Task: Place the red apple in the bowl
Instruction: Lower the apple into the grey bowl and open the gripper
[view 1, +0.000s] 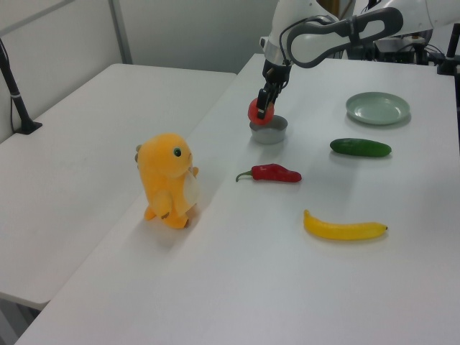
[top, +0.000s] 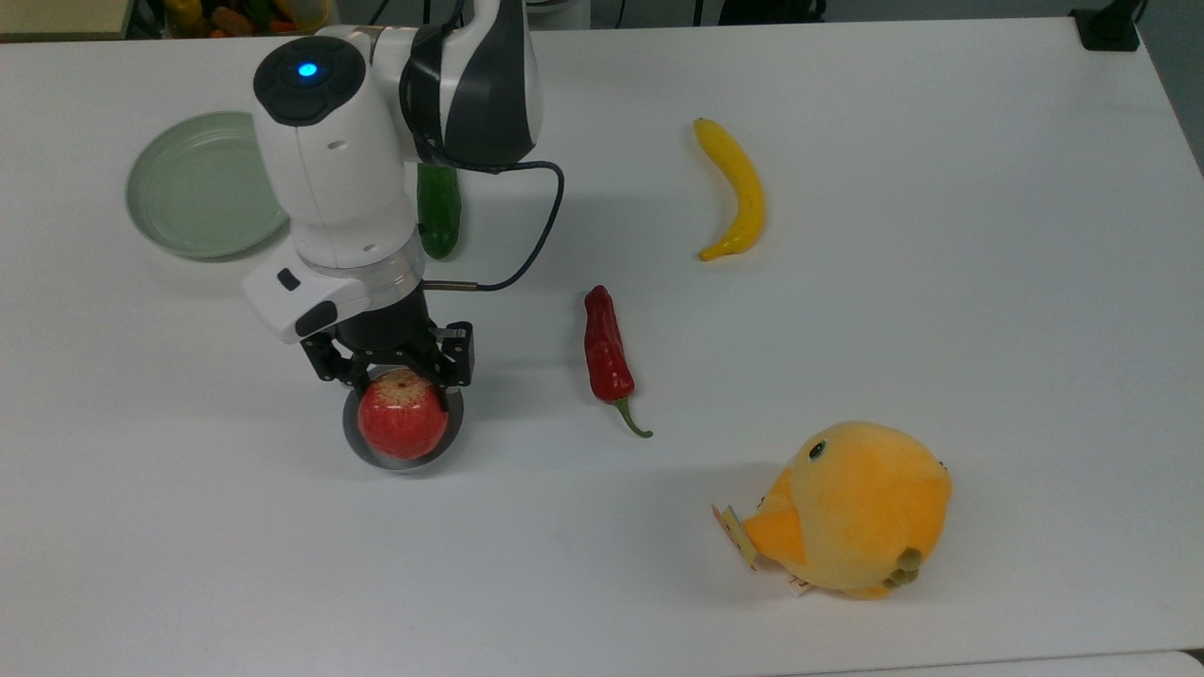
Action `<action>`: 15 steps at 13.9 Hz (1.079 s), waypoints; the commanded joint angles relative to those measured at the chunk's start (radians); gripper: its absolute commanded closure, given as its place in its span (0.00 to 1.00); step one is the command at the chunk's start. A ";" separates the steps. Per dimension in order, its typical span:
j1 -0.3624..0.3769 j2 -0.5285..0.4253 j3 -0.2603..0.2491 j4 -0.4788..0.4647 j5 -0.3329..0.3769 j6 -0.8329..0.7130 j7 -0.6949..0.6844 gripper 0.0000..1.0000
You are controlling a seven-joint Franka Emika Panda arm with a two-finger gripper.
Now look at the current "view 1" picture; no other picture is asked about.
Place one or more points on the green cucumber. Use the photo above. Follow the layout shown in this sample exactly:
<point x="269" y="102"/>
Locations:
<point x="359" y="148"/>

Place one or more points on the dark background equipment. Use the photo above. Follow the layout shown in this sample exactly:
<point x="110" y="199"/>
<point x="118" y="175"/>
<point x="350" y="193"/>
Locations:
<point x="399" y="50"/>

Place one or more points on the red apple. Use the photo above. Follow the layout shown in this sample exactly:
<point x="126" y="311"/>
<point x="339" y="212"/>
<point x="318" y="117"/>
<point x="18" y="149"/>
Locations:
<point x="253" y="111"/>

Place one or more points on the red chili pepper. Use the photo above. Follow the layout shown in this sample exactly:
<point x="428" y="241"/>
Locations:
<point x="276" y="173"/>

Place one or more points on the black clamp stand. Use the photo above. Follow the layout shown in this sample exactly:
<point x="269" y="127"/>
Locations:
<point x="449" y="61"/>

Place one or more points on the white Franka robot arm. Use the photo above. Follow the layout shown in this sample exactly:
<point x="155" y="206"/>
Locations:
<point x="323" y="39"/>

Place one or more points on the small grey bowl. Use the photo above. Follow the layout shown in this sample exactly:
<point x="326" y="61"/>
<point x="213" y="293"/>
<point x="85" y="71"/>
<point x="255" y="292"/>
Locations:
<point x="269" y="134"/>

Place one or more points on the grey partition frame post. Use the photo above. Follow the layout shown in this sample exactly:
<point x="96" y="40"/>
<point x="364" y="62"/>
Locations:
<point x="120" y="32"/>

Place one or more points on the yellow banana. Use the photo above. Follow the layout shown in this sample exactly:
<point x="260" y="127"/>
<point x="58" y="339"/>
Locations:
<point x="341" y="230"/>

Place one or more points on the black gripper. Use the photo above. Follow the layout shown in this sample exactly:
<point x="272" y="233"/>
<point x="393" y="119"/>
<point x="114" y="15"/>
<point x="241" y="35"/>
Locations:
<point x="276" y="73"/>

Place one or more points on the orange plush dinosaur toy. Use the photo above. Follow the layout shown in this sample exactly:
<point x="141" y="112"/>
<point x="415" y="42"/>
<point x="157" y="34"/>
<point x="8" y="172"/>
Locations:
<point x="165" y="172"/>

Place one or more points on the pale green plate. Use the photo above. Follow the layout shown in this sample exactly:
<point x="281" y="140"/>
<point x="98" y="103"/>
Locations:
<point x="377" y="108"/>

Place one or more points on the black camera stand pole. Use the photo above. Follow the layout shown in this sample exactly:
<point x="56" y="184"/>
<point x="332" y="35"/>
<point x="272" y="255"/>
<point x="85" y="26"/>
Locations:
<point x="16" y="97"/>

